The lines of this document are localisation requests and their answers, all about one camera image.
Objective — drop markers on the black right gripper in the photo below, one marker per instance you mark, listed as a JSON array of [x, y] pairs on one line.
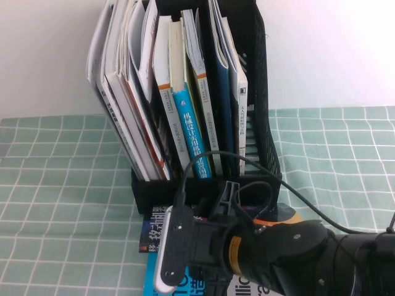
[[206, 243]]

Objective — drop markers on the black mobile robot book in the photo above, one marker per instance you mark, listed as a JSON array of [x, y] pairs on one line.
[[154, 237]]

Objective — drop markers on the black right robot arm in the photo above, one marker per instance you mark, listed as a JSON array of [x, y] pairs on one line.
[[293, 246]]

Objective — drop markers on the cyan spine book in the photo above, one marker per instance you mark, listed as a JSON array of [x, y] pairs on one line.
[[189, 129]]

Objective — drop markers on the dark blue book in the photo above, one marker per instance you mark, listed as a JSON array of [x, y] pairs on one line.
[[223, 117]]

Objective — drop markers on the white spine blue cover book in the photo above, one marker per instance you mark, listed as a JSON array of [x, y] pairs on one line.
[[243, 117]]

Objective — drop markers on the black mesh book holder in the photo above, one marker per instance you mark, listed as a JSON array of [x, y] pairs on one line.
[[265, 123]]

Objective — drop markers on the blue and grey paperback book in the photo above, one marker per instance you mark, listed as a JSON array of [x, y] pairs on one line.
[[148, 277]]

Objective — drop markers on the orange edged white booklet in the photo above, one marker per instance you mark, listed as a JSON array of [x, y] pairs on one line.
[[145, 132]]

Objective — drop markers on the green white checkered tablecloth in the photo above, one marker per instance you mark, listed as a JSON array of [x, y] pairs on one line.
[[61, 185]]

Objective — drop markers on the curved white booklet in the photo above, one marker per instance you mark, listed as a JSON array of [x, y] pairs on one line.
[[139, 46]]

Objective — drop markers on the red text white booklet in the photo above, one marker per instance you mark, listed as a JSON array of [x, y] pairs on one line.
[[151, 37]]

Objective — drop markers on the loose paper stack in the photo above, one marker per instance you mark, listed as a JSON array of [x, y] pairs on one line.
[[123, 37]]

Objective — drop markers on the white plastic folder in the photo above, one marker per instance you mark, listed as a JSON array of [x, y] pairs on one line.
[[98, 46]]

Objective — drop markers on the right wrist camera black plate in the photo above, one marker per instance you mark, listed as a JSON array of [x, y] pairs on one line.
[[176, 246]]

